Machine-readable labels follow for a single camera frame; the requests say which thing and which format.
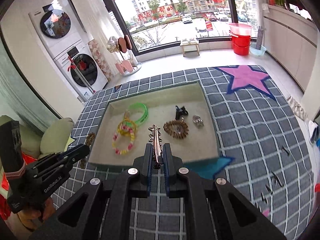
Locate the silver spiky hair clip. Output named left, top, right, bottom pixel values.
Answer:
left=149, top=125, right=163, bottom=170

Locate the beige flat jewelry tray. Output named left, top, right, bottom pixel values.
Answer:
left=88, top=82, right=219, bottom=166

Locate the left hand orange glove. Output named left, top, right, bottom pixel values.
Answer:
left=18, top=197, right=56, bottom=230

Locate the light green pillow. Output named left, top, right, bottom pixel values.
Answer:
left=0, top=115, right=75, bottom=159

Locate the pink hair clip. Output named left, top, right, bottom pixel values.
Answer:
left=262, top=209, right=270, bottom=217

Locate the black hairpin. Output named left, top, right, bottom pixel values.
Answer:
left=271, top=172, right=283, bottom=187

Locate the grey checked bed cover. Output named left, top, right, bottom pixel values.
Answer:
left=51, top=64, right=315, bottom=240

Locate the green translucent bangle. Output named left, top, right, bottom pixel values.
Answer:
left=127, top=102, right=149, bottom=127

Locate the black claw hair clip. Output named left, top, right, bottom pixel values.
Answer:
left=175, top=106, right=189, bottom=120

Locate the slipper drying rack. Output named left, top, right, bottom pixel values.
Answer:
left=107, top=35, right=142, bottom=76

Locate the white stacked washer dryer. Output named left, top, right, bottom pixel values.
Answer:
left=28, top=0, right=107, bottom=103

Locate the light blue basin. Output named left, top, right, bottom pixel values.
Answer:
left=249, top=42, right=267, bottom=56

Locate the red plastic bucket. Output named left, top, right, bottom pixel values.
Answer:
left=228, top=23, right=252, bottom=56

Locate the white low cabinet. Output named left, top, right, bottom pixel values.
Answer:
left=263, top=5, right=318, bottom=90

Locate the pink yellow beaded bracelet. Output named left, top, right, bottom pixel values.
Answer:
left=111, top=127, right=136, bottom=156

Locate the red handled mop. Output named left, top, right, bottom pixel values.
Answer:
left=67, top=56, right=95, bottom=94

